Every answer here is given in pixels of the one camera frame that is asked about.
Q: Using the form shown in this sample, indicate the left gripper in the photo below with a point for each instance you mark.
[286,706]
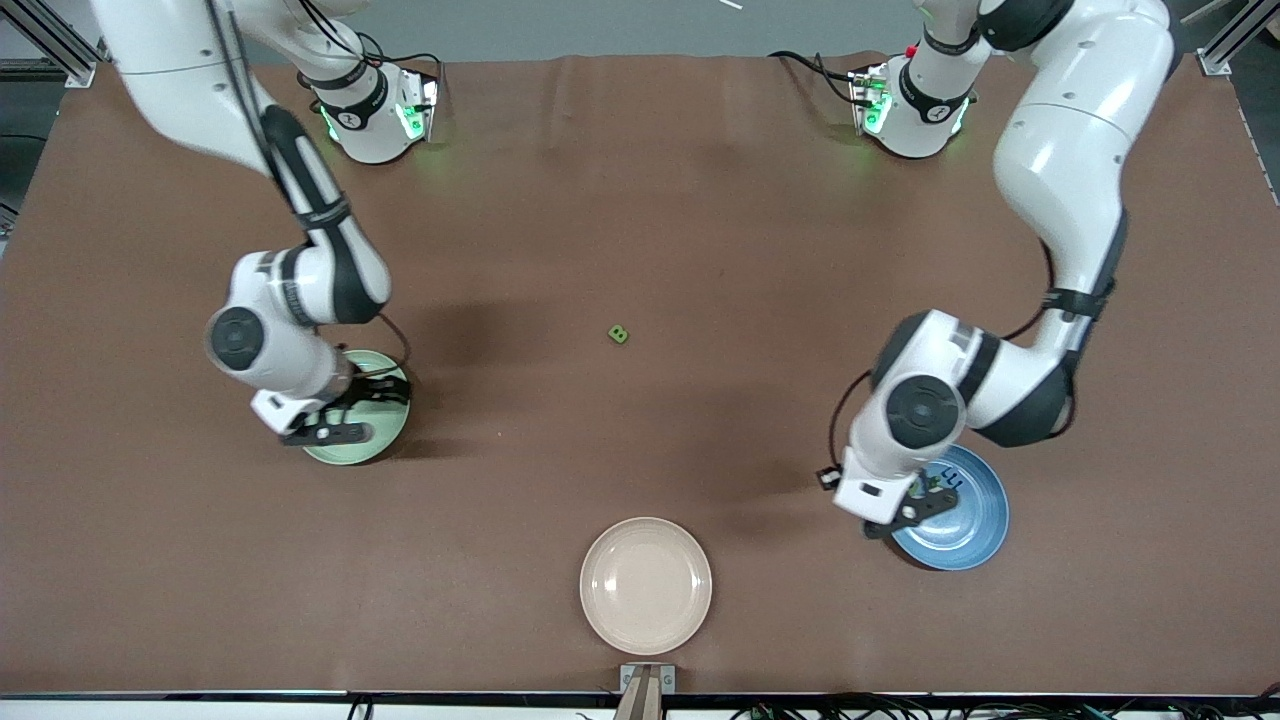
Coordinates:
[931,484]

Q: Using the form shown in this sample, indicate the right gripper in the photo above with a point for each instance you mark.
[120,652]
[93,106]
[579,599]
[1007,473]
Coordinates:
[372,390]

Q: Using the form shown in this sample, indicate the blue foam letter m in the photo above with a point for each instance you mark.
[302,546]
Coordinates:
[952,483]

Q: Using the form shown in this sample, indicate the green foam letter B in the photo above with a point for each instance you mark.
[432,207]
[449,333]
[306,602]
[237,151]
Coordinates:
[618,334]

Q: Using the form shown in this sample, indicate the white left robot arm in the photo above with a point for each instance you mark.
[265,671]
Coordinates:
[1070,150]

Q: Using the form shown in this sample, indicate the silver arm base connector box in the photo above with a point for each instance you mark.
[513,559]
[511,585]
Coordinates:
[420,110]
[868,100]

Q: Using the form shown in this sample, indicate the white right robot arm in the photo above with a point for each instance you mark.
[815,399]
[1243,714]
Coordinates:
[170,70]

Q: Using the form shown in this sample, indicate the light green plate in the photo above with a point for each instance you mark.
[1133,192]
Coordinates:
[375,440]

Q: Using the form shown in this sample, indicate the blue plate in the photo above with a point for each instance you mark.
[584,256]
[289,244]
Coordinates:
[970,530]

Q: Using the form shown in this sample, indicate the beige plate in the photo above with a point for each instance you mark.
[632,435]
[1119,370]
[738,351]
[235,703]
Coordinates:
[646,586]

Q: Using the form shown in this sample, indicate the brown table mat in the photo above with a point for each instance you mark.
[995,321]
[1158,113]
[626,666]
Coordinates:
[640,200]

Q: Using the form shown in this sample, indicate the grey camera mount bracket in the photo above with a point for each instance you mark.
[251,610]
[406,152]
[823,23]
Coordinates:
[647,690]

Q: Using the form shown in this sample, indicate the aluminium frame profile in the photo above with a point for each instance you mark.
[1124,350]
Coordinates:
[1215,60]
[75,70]

